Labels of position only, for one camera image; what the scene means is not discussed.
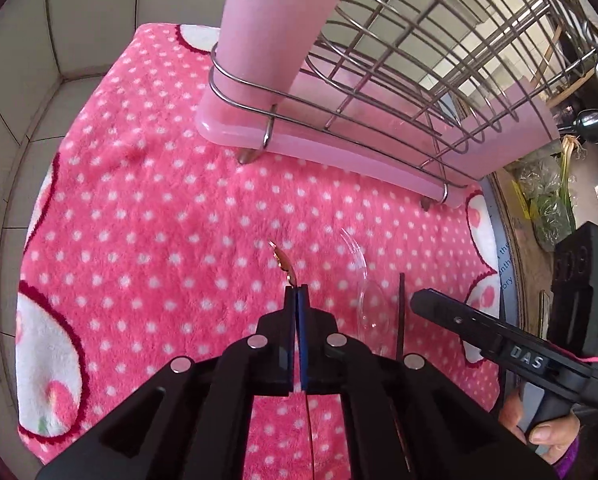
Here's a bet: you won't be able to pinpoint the clear bag of greens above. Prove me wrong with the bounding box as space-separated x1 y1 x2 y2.
516 160 576 252

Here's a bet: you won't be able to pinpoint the metal wire utensil rack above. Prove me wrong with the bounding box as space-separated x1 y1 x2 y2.
209 0 598 208

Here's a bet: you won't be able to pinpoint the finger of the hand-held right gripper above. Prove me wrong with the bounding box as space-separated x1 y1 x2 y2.
410 288 510 361

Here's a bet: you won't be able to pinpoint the metal storage shelf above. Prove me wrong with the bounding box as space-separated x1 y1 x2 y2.
483 175 522 323

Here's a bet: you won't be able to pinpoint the clear plastic spoon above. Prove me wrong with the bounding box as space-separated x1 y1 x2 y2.
339 227 396 356

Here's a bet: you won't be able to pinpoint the round pink plastic cup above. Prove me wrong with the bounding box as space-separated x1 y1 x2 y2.
219 0 367 106

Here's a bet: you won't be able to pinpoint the grey base cabinets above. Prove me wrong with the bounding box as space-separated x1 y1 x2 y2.
0 0 235 411

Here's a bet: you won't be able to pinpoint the dark chopstick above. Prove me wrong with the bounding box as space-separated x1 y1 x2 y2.
398 273 408 361

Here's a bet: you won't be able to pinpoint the pink polka dot blanket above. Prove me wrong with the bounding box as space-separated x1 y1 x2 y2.
16 22 502 480

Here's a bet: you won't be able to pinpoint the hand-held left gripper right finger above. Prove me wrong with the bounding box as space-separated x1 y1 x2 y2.
295 284 562 480

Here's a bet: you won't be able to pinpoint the person's right hand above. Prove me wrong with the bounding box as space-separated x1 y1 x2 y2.
498 392 582 467

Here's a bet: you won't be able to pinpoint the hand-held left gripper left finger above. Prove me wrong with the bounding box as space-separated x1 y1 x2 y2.
34 284 297 480

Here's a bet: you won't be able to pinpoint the gold metal spoon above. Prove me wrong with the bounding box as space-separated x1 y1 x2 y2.
268 241 316 480

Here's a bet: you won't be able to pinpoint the cardboard sheet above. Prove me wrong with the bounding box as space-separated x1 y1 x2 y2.
494 170 555 321

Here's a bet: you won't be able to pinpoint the wide pink plastic cup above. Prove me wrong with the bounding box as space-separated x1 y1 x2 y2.
472 80 560 181

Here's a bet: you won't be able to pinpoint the black ladle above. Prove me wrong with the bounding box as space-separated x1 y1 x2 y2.
559 109 598 145

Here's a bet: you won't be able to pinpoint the pink plastic drip tray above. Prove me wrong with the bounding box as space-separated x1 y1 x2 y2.
196 72 480 208

